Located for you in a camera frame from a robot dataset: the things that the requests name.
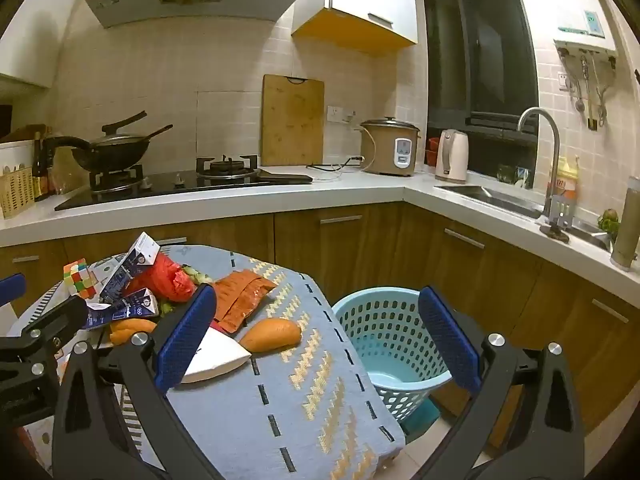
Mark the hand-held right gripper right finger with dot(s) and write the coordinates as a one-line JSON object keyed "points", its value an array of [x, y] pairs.
{"points": [[447, 335]]}

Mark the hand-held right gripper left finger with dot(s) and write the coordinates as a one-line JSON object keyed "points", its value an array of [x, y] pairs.
{"points": [[187, 332]]}

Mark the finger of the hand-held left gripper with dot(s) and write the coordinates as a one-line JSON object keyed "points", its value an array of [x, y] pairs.
{"points": [[55, 317], [12, 290]]}

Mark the red plastic bag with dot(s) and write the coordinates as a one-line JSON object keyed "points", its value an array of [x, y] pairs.
{"points": [[167, 280]]}

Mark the light blue plastic basket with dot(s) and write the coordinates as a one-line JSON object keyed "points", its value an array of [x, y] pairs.
{"points": [[385, 330]]}

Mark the blue white milk carton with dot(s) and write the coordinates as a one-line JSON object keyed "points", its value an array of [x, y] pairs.
{"points": [[131, 262], [127, 307]]}

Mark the orange snack wrapper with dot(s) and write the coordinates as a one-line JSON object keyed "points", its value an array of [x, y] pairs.
{"points": [[242, 295]]}

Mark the colourful puzzle cube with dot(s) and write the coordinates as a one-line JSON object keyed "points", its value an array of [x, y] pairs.
{"points": [[80, 279]]}

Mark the green vegetable scrap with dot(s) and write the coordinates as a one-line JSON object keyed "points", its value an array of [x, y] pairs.
{"points": [[197, 275]]}

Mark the teal plastic object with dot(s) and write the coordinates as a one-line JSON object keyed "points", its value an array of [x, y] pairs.
{"points": [[422, 417]]}

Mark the yellow wicker basket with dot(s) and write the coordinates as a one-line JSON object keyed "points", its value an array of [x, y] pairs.
{"points": [[16, 192]]}

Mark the printed paper sheet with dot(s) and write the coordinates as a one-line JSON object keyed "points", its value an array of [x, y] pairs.
{"points": [[40, 440]]}

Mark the dark sauce bottles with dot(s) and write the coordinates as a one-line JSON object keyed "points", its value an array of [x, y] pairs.
{"points": [[42, 170]]}

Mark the brown wooden base cabinets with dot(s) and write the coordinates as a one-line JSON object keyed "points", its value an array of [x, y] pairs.
{"points": [[360, 245]]}

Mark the grey patterned tablecloth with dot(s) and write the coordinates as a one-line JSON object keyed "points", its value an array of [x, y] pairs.
{"points": [[295, 400]]}

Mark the steel kitchen sink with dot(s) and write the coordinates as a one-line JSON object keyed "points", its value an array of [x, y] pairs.
{"points": [[500, 200]]}

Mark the black gas stove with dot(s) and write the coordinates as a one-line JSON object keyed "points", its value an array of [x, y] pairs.
{"points": [[165, 185]]}

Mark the glass cups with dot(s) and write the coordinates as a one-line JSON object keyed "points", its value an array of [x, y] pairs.
{"points": [[512, 176]]}

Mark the black wok with lid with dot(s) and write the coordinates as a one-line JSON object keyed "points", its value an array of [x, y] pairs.
{"points": [[117, 152]]}

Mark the cream electric kettle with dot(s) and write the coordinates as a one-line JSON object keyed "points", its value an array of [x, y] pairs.
{"points": [[452, 157]]}

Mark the red container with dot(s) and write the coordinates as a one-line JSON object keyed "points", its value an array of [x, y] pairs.
{"points": [[431, 152]]}

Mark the black flat tray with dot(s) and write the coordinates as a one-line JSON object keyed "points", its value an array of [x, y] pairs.
{"points": [[285, 176]]}

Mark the brown rice cooker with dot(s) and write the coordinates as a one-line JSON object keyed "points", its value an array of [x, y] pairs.
{"points": [[382, 152]]}

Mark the yellow dish soap bottle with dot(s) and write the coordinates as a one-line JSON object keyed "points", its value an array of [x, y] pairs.
{"points": [[566, 180]]}

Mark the green scrubber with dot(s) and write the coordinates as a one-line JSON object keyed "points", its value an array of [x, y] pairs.
{"points": [[609, 221]]}

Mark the tall beige bottle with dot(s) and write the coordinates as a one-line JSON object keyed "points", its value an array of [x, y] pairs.
{"points": [[626, 230]]}

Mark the steel kitchen faucet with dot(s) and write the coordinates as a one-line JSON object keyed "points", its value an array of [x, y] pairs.
{"points": [[554, 150]]}

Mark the wooden cutting board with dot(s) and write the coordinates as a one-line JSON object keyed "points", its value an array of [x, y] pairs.
{"points": [[292, 120]]}

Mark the dark kitchen window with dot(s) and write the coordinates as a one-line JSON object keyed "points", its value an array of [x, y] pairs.
{"points": [[480, 60]]}

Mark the white water heater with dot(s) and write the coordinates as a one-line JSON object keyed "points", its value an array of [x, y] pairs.
{"points": [[565, 0]]}

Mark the white wall socket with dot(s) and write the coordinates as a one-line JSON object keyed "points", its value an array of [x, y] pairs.
{"points": [[341, 114]]}

